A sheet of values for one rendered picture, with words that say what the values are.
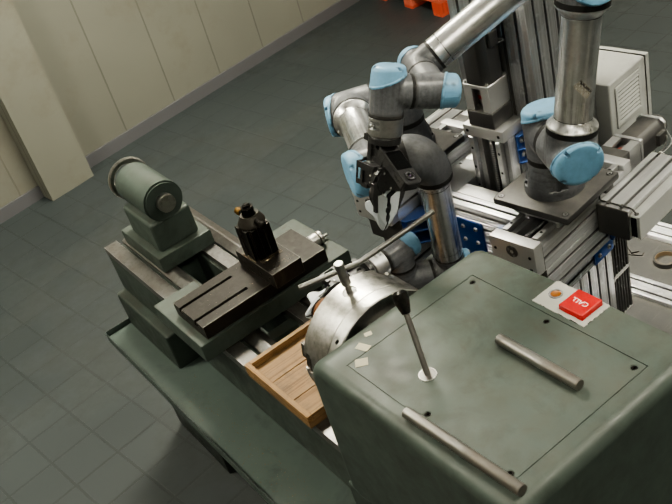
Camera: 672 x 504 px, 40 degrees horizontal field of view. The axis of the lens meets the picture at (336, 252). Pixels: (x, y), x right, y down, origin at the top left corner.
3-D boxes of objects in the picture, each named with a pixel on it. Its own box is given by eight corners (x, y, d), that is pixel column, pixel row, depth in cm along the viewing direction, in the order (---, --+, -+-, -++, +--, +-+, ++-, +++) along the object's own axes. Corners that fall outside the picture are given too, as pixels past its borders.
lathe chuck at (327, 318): (448, 352, 226) (413, 257, 208) (352, 435, 216) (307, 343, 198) (424, 337, 233) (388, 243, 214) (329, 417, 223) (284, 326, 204)
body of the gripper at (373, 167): (381, 179, 210) (384, 128, 205) (405, 190, 204) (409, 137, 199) (354, 185, 206) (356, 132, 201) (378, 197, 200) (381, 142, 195)
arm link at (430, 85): (450, 60, 203) (401, 61, 201) (465, 80, 193) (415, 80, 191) (446, 94, 207) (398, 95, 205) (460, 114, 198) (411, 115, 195)
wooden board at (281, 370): (420, 348, 241) (416, 337, 239) (311, 429, 227) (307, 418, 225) (351, 304, 263) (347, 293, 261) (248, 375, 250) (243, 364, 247)
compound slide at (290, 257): (305, 270, 264) (300, 256, 261) (277, 289, 260) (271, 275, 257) (267, 246, 279) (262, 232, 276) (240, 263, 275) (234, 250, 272)
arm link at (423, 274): (439, 297, 246) (431, 264, 240) (398, 309, 247) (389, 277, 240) (432, 280, 253) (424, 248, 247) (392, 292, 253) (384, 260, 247)
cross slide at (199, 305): (328, 260, 273) (324, 248, 270) (207, 340, 257) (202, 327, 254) (294, 239, 286) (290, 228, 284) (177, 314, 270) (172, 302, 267)
